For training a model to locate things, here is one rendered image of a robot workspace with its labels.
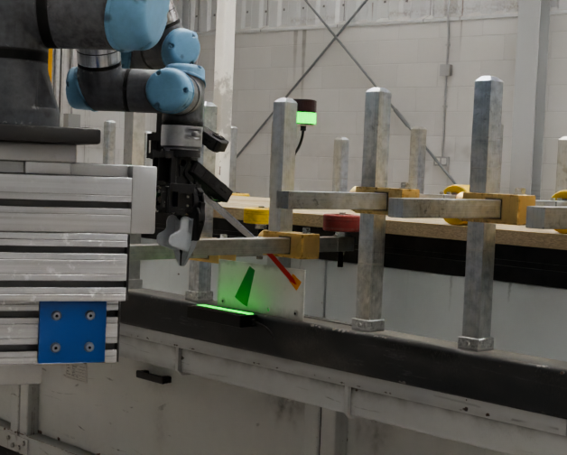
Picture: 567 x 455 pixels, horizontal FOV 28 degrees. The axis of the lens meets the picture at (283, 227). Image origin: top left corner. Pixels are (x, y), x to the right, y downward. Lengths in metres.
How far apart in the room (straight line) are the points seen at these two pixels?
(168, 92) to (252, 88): 10.04
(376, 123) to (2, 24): 0.85
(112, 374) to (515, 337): 1.37
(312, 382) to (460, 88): 8.30
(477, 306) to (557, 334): 0.23
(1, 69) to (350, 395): 1.03
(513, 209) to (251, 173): 10.07
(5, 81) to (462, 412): 1.00
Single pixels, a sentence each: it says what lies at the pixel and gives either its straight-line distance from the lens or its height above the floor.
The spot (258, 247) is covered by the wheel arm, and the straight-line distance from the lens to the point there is 2.19.
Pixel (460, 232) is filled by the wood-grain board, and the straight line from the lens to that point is 2.23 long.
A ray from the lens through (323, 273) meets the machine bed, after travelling 2.50.
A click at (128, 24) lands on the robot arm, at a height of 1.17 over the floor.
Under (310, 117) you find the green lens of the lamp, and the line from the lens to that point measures 2.31.
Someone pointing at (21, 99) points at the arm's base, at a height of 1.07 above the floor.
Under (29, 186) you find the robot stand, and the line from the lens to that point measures 1.48.
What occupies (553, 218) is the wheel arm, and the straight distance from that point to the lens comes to 1.59.
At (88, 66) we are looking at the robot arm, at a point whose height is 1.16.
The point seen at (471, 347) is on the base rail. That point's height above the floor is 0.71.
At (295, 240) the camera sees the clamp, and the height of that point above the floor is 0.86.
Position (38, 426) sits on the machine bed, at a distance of 3.55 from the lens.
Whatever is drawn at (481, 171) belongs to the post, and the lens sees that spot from 1.95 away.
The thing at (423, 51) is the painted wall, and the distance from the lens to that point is 10.71.
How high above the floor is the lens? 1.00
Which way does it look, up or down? 3 degrees down
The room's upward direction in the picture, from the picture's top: 2 degrees clockwise
